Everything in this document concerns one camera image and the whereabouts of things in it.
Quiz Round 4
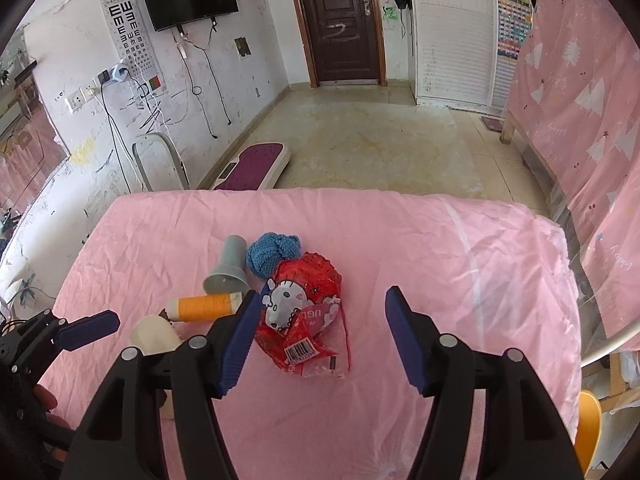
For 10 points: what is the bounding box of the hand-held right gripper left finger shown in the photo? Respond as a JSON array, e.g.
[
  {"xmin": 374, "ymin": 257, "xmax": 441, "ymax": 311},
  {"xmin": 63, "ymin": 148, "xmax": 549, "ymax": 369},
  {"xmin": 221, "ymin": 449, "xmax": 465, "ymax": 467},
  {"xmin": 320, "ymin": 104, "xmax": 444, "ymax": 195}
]
[{"xmin": 60, "ymin": 290, "xmax": 263, "ymax": 480}]

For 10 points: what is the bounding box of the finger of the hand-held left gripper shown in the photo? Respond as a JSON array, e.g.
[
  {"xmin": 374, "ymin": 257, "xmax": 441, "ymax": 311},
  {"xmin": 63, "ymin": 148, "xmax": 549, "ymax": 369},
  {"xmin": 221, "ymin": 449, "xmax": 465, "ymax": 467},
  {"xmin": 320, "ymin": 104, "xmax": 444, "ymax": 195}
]
[{"xmin": 56, "ymin": 310, "xmax": 121, "ymax": 353}]

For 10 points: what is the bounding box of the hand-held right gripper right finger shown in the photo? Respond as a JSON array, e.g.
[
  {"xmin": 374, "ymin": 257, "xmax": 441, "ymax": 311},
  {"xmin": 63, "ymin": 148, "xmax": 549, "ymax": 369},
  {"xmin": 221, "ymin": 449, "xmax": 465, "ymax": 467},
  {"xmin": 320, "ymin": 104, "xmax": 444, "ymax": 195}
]
[{"xmin": 384, "ymin": 286, "xmax": 586, "ymax": 480}]

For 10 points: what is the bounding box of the red cartoon cat packet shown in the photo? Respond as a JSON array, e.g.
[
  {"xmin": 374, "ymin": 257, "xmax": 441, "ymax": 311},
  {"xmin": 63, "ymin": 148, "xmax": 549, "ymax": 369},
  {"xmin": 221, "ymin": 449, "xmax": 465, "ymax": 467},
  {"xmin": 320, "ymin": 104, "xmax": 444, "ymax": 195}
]
[{"xmin": 254, "ymin": 252, "xmax": 352, "ymax": 380}]

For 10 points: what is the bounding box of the person's left hand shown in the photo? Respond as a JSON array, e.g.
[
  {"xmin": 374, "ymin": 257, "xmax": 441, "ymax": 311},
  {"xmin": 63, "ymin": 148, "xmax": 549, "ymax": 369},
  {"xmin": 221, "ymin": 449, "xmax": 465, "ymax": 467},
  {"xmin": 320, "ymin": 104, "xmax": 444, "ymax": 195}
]
[{"xmin": 34, "ymin": 384, "xmax": 72, "ymax": 442}]

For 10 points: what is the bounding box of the orange thread spool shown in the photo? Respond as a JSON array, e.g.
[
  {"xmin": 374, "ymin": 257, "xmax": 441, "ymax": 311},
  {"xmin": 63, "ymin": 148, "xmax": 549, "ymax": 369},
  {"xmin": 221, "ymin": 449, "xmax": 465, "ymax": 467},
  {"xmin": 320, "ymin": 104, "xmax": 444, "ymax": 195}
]
[{"xmin": 166, "ymin": 293, "xmax": 246, "ymax": 322}]

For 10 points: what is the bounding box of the cream round object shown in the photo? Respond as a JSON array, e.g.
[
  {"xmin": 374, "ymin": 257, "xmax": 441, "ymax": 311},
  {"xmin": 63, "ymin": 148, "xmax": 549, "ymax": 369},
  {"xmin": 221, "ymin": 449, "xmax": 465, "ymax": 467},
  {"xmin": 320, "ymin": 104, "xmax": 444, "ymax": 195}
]
[{"xmin": 131, "ymin": 314, "xmax": 182, "ymax": 357}]

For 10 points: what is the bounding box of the grey plastic cup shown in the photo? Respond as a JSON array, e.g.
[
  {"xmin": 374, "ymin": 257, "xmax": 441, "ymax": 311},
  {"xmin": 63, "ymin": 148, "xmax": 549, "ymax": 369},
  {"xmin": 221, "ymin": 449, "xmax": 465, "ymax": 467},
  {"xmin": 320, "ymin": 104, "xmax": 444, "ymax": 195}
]
[{"xmin": 202, "ymin": 235, "xmax": 249, "ymax": 295}]

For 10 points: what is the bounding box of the blue knitted cloth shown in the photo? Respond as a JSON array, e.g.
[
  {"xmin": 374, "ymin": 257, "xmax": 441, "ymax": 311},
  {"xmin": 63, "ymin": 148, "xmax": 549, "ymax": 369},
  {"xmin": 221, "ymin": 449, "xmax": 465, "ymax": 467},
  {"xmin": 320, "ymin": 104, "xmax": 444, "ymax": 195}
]
[{"xmin": 246, "ymin": 232, "xmax": 302, "ymax": 281}]

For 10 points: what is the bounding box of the pink tablecloth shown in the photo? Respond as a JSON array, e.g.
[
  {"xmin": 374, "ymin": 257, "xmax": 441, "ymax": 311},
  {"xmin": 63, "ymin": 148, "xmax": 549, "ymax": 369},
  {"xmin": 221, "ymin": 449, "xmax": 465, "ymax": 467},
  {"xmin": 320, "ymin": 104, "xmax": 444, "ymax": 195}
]
[{"xmin": 37, "ymin": 187, "xmax": 583, "ymax": 480}]

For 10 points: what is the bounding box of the purple and white scale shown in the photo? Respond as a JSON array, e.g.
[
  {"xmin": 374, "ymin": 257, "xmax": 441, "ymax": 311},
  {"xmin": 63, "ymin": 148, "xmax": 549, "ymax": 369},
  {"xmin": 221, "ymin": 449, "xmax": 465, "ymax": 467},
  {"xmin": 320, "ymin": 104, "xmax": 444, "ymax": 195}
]
[{"xmin": 210, "ymin": 142, "xmax": 291, "ymax": 192}]

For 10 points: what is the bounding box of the white chair with yellow seat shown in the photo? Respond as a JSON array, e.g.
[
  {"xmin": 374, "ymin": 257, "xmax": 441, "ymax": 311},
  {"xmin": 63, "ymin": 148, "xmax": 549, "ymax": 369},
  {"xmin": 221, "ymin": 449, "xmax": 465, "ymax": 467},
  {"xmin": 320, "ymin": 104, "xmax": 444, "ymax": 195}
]
[{"xmin": 575, "ymin": 325, "xmax": 640, "ymax": 477}]

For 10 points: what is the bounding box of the pink printed bed curtain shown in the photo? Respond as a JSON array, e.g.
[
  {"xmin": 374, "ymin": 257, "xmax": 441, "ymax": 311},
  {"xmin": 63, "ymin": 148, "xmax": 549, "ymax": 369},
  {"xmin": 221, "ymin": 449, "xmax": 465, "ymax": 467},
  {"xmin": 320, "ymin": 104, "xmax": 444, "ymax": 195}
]
[{"xmin": 505, "ymin": 0, "xmax": 640, "ymax": 352}]

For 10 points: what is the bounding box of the eye chart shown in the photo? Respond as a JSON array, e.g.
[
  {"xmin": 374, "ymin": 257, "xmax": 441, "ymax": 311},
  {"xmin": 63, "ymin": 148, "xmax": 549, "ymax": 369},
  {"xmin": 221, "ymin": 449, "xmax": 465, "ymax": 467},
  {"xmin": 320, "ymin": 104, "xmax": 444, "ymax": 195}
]
[{"xmin": 102, "ymin": 0, "xmax": 166, "ymax": 96}]

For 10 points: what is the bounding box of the white louvered wardrobe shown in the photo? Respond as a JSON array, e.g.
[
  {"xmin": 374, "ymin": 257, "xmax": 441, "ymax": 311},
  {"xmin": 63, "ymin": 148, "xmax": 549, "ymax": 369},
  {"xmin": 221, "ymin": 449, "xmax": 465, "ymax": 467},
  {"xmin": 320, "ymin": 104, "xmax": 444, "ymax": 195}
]
[{"xmin": 407, "ymin": 0, "xmax": 533, "ymax": 116}]

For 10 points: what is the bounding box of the dark brown door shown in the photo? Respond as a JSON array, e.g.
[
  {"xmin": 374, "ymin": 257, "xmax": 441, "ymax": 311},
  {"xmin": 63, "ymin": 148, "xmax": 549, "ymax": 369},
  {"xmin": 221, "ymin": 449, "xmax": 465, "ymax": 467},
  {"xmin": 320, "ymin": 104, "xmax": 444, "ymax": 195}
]
[{"xmin": 285, "ymin": 0, "xmax": 387, "ymax": 87}]

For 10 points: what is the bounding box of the white metal frame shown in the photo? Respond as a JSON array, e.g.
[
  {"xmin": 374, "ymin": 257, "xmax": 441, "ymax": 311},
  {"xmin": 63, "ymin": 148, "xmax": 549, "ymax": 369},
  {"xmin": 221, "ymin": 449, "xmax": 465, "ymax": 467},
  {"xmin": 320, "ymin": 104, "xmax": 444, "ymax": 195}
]
[{"xmin": 132, "ymin": 132, "xmax": 191, "ymax": 194}]

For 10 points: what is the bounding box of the wall mirror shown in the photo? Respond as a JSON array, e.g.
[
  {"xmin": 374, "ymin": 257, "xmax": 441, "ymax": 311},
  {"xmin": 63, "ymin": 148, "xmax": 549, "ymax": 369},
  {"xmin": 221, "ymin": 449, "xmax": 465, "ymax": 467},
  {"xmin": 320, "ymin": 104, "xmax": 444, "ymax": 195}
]
[{"xmin": 0, "ymin": 57, "xmax": 69, "ymax": 213}]

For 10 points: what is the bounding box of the black power cable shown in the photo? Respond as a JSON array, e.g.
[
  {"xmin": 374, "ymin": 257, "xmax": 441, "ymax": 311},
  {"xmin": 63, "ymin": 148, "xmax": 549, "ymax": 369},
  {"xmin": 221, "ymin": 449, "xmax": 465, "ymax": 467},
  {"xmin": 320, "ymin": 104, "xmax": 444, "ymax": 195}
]
[{"xmin": 101, "ymin": 80, "xmax": 137, "ymax": 196}]

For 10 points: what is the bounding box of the white wall socket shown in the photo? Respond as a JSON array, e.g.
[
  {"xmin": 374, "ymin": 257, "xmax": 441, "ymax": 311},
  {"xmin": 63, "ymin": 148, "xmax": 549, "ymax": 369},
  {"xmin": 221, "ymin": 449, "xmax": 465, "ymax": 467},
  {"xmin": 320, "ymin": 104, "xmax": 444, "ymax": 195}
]
[{"xmin": 67, "ymin": 85, "xmax": 101, "ymax": 111}]

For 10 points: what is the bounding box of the television cable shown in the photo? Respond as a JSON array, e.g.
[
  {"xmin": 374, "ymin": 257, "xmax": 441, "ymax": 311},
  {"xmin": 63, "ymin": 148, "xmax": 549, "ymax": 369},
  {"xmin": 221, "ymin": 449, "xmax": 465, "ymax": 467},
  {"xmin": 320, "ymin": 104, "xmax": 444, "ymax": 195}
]
[{"xmin": 175, "ymin": 30, "xmax": 234, "ymax": 141}]

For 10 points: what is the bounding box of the colourful grid wall chart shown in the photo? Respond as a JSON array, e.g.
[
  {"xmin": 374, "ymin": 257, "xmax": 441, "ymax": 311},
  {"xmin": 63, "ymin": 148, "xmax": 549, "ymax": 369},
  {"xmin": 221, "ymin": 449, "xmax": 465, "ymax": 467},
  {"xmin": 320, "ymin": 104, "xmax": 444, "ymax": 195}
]
[{"xmin": 496, "ymin": 0, "xmax": 534, "ymax": 64}]

